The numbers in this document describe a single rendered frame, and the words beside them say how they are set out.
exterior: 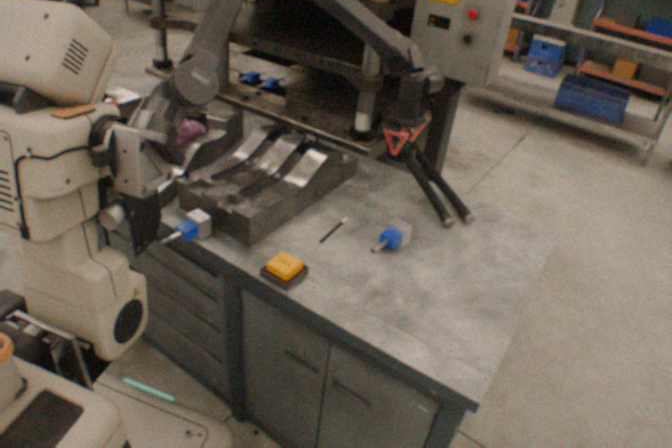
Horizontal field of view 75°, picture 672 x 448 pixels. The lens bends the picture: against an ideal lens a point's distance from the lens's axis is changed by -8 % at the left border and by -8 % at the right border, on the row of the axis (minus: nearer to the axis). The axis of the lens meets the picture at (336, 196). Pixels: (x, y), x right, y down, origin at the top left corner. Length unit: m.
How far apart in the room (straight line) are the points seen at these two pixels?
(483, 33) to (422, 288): 0.87
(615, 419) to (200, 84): 1.94
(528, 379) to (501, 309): 1.03
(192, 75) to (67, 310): 0.57
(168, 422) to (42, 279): 0.60
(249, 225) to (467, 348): 0.56
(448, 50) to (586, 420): 1.49
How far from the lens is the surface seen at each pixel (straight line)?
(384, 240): 1.19
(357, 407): 1.28
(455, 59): 1.67
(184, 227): 1.19
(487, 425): 1.95
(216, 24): 0.91
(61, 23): 0.83
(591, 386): 2.27
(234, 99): 2.09
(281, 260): 1.08
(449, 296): 1.13
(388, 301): 1.07
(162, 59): 2.48
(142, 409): 1.53
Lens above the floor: 1.54
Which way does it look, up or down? 32 degrees down
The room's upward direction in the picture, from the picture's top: 7 degrees clockwise
